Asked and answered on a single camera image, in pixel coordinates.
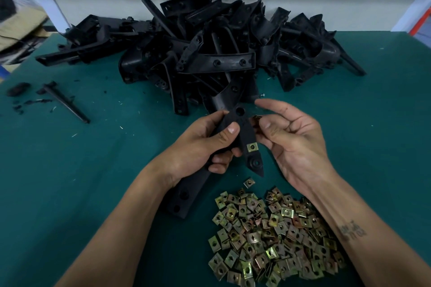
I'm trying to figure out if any person's right hand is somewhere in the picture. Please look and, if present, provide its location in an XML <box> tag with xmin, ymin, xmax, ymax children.
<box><xmin>255</xmin><ymin>98</ymin><xmax>338</xmax><ymax>197</ymax></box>

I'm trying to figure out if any person's left hand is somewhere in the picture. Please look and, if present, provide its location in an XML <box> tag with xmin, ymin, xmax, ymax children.
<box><xmin>156</xmin><ymin>110</ymin><xmax>242</xmax><ymax>189</ymax></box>

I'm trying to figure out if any black plastic bracket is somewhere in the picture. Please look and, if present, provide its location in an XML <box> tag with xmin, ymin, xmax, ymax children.
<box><xmin>337</xmin><ymin>41</ymin><xmax>368</xmax><ymax>76</ymax></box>
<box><xmin>168</xmin><ymin>98</ymin><xmax>265</xmax><ymax>219</ymax></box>

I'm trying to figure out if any pile of brass clip nuts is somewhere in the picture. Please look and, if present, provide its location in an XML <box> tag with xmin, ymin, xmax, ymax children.
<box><xmin>207</xmin><ymin>177</ymin><xmax>347</xmax><ymax>287</ymax></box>

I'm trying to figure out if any small black plastic scrap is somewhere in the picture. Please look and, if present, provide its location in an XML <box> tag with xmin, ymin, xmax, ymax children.
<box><xmin>7</xmin><ymin>82</ymin><xmax>31</xmax><ymax>97</ymax></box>

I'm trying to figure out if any person's left forearm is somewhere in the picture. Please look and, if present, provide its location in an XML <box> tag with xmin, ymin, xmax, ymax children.
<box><xmin>57</xmin><ymin>165</ymin><xmax>179</xmax><ymax>287</ymax></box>

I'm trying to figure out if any thin black plastic strip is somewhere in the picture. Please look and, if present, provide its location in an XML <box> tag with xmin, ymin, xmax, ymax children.
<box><xmin>42</xmin><ymin>82</ymin><xmax>90</xmax><ymax>124</ymax></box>

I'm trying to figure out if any person's right forearm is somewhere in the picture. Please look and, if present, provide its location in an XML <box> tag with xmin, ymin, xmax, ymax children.
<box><xmin>310</xmin><ymin>169</ymin><xmax>431</xmax><ymax>287</ymax></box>

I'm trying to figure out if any white metal rack frame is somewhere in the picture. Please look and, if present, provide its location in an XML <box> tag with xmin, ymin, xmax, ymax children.
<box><xmin>392</xmin><ymin>0</ymin><xmax>431</xmax><ymax>34</ymax></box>

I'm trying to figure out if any brown cardboard piece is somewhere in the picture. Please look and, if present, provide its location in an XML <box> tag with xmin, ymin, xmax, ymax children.
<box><xmin>0</xmin><ymin>6</ymin><xmax>49</xmax><ymax>52</ymax></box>

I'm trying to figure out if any pile of black plastic brackets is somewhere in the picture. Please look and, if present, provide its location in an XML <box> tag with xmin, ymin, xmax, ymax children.
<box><xmin>35</xmin><ymin>0</ymin><xmax>368</xmax><ymax>115</ymax></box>

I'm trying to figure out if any green table cloth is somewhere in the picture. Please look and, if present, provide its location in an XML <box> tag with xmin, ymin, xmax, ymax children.
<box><xmin>0</xmin><ymin>31</ymin><xmax>431</xmax><ymax>287</ymax></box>

